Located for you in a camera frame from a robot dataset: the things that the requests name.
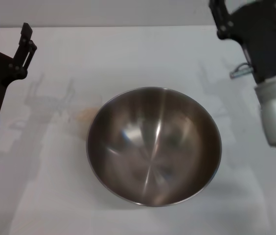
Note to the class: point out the white rice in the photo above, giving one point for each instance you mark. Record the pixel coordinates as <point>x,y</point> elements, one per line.
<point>86,115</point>

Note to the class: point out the stainless steel mixing bowl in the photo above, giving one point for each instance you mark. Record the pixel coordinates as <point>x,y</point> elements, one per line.
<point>152,147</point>

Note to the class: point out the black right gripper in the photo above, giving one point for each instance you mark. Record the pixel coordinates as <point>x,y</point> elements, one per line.
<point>260,39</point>

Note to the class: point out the transparent plastic measuring cup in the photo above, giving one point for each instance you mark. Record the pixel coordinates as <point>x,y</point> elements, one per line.
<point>84,127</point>

